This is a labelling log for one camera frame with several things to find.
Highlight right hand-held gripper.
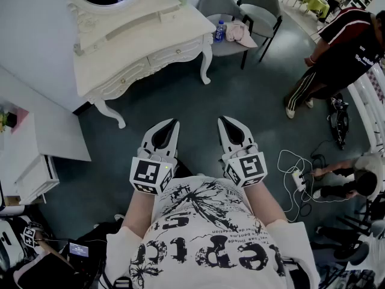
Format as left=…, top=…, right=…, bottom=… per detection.
left=217, top=116, right=269, bottom=188

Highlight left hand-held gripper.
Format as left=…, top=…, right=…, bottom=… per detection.
left=129, top=118, right=180, bottom=196

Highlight white ornate dressing table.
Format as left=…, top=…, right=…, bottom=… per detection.
left=66, top=1, right=217, bottom=129

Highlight small white drawer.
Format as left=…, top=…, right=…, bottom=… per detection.
left=78, top=39, right=106, bottom=56
left=158, top=7, right=183, bottom=24

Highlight person's right forearm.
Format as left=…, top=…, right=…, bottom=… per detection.
left=242, top=179, right=289, bottom=226

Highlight person's left forearm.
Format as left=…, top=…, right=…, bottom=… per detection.
left=121, top=187, right=161, bottom=238

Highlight white ornate desk drawer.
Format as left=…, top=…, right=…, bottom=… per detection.
left=78, top=57, right=150, bottom=98
left=146, top=37, right=203, bottom=72

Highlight person's black trousers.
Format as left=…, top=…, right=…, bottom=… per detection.
left=173, top=158, right=194, bottom=178

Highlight pink cloth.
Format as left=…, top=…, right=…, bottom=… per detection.
left=225, top=21, right=259, bottom=48

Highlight black floor device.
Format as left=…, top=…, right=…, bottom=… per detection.
left=327, top=92, right=352, bottom=151

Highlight person's white printed shirt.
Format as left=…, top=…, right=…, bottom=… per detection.
left=105, top=175, right=321, bottom=289

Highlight grey upholstered chair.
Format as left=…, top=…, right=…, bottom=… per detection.
left=197, top=0, right=259, bottom=70
left=236, top=0, right=284, bottom=63

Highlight white bedside cabinet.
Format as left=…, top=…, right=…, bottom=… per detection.
left=14, top=154, right=61, bottom=206

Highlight small black screen device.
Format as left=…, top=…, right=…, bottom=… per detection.
left=68, top=241, right=91, bottom=258

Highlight pink box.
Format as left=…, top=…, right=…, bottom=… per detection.
left=11, top=106, right=30, bottom=135

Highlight green table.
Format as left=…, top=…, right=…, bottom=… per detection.
left=301, top=0, right=331, bottom=20

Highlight yellow potted plant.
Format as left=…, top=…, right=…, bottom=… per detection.
left=0, top=110, right=16, bottom=134

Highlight white power strip with cables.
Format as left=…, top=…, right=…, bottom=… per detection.
left=276, top=149, right=318, bottom=223

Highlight white bed rail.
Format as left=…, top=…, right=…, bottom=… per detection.
left=347, top=67, right=385, bottom=157

